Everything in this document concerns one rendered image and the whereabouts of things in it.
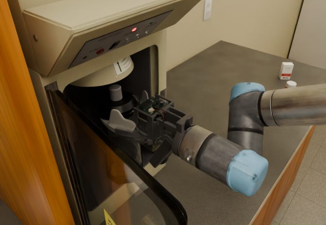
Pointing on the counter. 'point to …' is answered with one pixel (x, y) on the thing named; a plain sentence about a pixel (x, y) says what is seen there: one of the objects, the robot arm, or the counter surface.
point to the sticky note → (108, 219)
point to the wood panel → (25, 139)
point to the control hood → (102, 19)
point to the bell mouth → (107, 74)
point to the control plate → (89, 48)
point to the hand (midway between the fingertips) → (120, 112)
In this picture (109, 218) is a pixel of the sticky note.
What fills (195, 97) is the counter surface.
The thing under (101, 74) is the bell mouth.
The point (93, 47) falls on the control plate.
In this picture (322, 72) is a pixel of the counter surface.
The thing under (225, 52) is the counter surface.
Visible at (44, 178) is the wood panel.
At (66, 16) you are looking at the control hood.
